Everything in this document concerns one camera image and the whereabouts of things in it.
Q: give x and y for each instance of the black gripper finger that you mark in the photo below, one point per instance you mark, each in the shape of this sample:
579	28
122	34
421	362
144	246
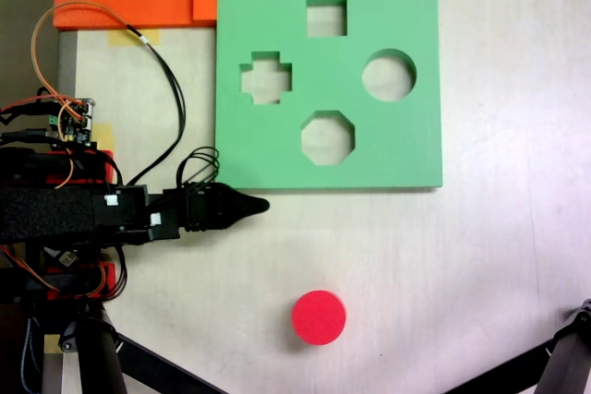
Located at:
235	198
233	214

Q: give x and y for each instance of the red cylinder block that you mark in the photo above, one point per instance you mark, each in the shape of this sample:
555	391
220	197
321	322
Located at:
318	318

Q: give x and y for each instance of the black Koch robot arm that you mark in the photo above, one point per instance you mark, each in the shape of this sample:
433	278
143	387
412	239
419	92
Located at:
55	216

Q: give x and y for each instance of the red base clamp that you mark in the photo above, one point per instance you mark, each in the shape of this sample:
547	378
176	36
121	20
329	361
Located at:
108	276
108	163

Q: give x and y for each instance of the yellow masking tape strip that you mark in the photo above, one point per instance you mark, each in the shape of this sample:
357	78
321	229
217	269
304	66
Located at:
124	38
105	135

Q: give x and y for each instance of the black motor driver board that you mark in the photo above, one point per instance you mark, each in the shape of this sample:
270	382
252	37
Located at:
68	259

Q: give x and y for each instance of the thin black tripod leg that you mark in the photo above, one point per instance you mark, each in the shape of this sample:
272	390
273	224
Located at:
498	375
161	368

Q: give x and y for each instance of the green shape sorter board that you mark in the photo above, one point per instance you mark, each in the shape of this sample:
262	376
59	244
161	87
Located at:
406	158

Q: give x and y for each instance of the thick black tripod leg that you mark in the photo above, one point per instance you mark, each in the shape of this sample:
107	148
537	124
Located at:
568	357
99	357

